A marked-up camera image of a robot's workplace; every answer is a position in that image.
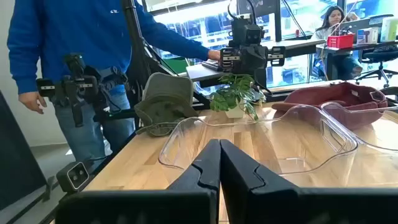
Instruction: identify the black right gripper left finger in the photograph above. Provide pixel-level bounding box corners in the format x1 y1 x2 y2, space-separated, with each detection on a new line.
55 139 221 224

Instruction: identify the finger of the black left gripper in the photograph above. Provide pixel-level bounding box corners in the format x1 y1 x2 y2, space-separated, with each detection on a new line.
254 44 269 72
240 44 255 74

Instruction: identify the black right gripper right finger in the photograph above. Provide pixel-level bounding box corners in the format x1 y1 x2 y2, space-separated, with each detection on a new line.
219 139 398 224

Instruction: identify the grey green hat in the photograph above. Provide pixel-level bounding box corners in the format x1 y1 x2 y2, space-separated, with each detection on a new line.
142 72 195 105

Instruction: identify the maroon hat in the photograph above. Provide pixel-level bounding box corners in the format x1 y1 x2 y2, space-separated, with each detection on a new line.
272 81 389 131

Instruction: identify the olive green hat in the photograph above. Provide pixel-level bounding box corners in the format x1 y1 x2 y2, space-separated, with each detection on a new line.
134 93 200 138

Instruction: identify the black leader arm gripper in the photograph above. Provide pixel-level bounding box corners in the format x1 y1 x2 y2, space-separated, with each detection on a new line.
35 53 108 128

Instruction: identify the person's hand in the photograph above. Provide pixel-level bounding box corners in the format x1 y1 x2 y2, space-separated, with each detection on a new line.
207 49 221 62
17 91 48 114

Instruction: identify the black keyboard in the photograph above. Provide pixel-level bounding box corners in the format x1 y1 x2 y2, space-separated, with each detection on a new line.
201 60 223 72

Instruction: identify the green leafy plant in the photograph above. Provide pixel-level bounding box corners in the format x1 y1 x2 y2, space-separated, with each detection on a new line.
210 73 267 121

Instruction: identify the white plant pot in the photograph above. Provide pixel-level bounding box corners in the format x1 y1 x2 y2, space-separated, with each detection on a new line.
224 98 246 119

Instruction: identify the black desk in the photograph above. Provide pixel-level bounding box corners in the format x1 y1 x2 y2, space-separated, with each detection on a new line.
316 42 398 81

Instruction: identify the clear plastic bin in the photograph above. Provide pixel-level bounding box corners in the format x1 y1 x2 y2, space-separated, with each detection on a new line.
158 104 359 187
320 101 398 188

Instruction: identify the red box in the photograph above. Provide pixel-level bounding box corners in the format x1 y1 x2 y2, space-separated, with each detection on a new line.
326 33 355 49

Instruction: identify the person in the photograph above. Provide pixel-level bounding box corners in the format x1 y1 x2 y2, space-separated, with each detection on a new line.
6 0 222 166
310 5 364 81

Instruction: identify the grey laptop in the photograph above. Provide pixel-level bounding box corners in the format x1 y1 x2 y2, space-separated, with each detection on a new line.
337 17 371 35

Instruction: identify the black stand pole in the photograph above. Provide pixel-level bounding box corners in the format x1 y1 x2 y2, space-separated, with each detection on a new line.
120 0 178 94

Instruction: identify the black office chair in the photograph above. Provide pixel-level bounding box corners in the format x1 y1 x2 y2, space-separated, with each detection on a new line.
354 44 398 88

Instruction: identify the small black webcam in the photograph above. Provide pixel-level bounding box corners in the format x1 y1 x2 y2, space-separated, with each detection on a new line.
55 161 91 193

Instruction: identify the white and green box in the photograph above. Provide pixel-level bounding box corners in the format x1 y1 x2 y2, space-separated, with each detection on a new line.
381 16 398 43

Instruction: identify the black flat screen panel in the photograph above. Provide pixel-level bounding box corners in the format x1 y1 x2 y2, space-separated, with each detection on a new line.
0 90 48 212

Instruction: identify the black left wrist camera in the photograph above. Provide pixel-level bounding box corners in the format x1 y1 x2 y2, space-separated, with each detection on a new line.
231 16 264 47

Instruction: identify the black cable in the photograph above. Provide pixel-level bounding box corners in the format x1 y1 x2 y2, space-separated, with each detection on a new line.
226 0 239 20
246 0 257 25

